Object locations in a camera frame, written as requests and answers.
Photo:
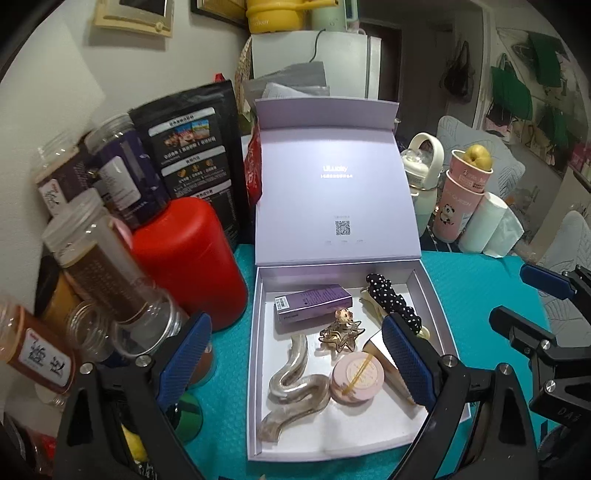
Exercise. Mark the black hanging bag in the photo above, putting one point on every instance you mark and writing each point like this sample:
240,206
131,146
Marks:
458,74

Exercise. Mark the brown label plastic jar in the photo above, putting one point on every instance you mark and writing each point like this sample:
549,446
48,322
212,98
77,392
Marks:
106,267

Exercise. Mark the woven fan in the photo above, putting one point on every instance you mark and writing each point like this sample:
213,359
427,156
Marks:
242,69

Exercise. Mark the wall intercom panel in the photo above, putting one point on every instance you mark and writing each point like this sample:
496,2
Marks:
134,16

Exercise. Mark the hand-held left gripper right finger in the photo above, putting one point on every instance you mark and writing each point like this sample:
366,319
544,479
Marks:
406,364

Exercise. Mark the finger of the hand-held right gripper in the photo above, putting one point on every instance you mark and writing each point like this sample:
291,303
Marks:
517,325
545,279

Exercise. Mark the green tote bag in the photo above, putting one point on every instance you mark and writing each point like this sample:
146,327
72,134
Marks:
545,60
556,127
510,92

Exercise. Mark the white label orange jar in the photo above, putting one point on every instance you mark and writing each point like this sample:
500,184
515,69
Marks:
32,350

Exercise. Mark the grey leaf pattern chair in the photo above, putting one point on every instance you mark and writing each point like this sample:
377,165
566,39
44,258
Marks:
505,170

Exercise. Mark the empty clear jar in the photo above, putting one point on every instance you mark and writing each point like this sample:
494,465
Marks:
90,332

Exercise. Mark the pale green kettle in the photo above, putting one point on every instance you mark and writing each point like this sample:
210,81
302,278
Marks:
330,14

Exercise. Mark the teal bubble mat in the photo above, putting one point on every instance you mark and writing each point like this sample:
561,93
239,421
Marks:
480,286

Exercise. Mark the framed picture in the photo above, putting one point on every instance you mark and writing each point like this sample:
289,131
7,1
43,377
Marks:
219,7

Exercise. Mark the white refrigerator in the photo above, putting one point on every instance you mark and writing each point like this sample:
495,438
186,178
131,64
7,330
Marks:
346,60

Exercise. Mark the red-brown filled jar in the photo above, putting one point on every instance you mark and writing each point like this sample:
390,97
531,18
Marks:
203,367

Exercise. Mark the black snack pouch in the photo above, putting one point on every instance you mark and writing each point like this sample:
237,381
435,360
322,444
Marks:
194,138

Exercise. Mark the brown door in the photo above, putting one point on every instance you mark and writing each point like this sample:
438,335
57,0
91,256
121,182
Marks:
390,60

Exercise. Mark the yellow pot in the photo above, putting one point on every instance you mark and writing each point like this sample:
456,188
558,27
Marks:
272,16

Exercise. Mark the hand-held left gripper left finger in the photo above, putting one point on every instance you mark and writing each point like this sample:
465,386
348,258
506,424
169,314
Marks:
184,355

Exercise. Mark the lavender gift box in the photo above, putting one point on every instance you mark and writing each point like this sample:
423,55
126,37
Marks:
332,184

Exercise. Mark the yellow-green fruit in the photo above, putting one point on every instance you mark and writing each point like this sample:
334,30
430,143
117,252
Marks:
134,445

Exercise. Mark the purple label plastic jar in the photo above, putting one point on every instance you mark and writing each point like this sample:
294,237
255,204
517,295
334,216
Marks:
124,175

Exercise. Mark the green label dark jar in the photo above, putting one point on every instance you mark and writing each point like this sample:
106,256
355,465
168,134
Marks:
189,415

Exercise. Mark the white label dark jar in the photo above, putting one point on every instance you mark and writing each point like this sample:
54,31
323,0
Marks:
60,180

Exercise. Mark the gold rectangular box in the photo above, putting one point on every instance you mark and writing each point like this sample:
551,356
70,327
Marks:
376,350

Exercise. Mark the small purple box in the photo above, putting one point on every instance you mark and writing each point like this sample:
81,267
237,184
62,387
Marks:
314,302

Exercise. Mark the black polka dot scrunchie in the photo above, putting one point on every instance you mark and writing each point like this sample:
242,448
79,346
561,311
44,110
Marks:
392,295

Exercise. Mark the red foil packet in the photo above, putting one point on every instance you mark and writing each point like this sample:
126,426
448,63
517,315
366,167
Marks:
253,170

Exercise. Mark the grey plastic bag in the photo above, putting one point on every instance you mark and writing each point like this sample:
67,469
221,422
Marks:
295,76

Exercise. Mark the gold star hair clip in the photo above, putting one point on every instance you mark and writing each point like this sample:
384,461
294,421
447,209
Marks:
341,334

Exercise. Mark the grey leaf-pattern chair cover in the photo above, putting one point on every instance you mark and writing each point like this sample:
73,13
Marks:
568,240

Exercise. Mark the row of shelf bottles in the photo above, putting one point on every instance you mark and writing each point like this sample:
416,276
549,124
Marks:
581,157

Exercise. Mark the pale yellow hair claw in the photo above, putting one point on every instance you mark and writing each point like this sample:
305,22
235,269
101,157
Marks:
369,302

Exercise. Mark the yellow fruit in cup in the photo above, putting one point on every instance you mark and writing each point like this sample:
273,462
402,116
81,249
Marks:
478,157

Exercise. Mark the white paper towel roll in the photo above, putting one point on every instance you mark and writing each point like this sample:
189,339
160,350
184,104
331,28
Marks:
482,226

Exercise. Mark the pale green water bottle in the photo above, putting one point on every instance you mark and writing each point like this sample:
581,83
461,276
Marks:
422,203

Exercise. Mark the pink panda paper cup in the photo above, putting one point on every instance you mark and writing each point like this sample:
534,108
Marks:
455,212

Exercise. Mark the red canister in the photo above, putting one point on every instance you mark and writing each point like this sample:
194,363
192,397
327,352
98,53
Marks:
189,258

